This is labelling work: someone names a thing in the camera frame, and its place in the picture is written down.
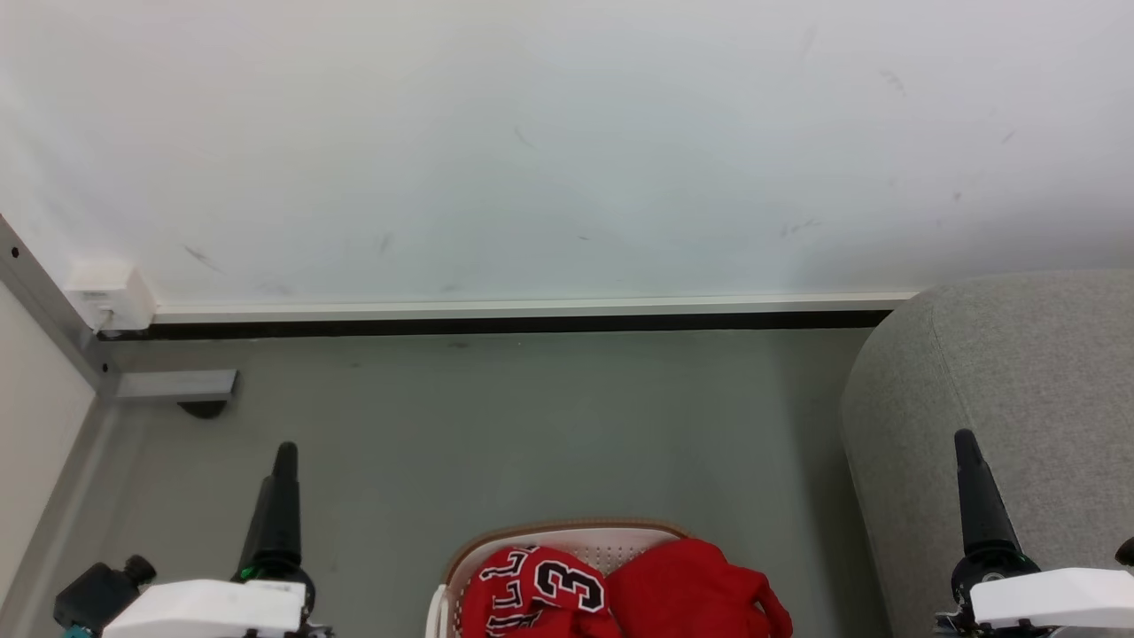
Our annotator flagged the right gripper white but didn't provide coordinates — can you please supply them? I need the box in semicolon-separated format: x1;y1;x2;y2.
935;430;1134;634

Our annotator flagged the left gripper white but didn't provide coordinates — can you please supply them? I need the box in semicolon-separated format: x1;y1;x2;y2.
102;441;316;638

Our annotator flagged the red basketball jersey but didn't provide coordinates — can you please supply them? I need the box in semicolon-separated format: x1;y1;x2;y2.
460;545;621;638

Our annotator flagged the plain red garment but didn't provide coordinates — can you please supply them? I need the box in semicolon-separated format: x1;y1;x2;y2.
607;538;794;638

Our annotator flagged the grey fabric sofa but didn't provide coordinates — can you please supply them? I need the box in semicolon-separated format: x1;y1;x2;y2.
840;268;1134;638

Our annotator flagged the white plastic laundry basket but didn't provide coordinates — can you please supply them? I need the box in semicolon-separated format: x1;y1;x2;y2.
425;519;692;638

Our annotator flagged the white and black baseboard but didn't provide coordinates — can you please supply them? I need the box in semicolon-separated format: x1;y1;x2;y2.
97;291;922;343

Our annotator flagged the white wall socket box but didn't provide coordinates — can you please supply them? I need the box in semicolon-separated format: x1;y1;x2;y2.
66;260;158;333

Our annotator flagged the grey metal frame post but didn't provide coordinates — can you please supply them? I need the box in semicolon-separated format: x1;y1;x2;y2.
0;213;120;400

